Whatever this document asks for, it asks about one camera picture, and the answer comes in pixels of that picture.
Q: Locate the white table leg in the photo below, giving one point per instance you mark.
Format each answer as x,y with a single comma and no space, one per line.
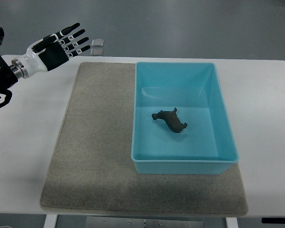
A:
50,221
232,222

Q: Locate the blue plastic box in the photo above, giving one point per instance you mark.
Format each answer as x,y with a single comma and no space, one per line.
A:
206,145

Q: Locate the floor socket plate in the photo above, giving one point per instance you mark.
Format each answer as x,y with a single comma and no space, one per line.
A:
97,42
97,52

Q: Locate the white left table leg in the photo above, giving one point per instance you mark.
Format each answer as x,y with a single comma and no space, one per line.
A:
50,221

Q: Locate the black table control panel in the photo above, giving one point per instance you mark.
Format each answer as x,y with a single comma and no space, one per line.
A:
273,220

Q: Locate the upper floor socket plate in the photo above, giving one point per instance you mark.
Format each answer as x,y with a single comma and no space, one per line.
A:
97,42

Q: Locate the grey felt mat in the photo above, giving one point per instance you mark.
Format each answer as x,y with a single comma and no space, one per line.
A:
92,171

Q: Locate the metal table frame bar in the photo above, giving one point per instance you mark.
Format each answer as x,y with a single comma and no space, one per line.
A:
107,222

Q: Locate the brown hippo toy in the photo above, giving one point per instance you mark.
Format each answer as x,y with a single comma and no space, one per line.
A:
171,119

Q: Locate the white right table leg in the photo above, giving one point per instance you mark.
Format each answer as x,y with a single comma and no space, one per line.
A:
232,222

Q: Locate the lower floor socket plate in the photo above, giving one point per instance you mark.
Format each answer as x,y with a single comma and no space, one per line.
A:
97,52

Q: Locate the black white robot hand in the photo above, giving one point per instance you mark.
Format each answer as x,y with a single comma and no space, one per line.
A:
50,52

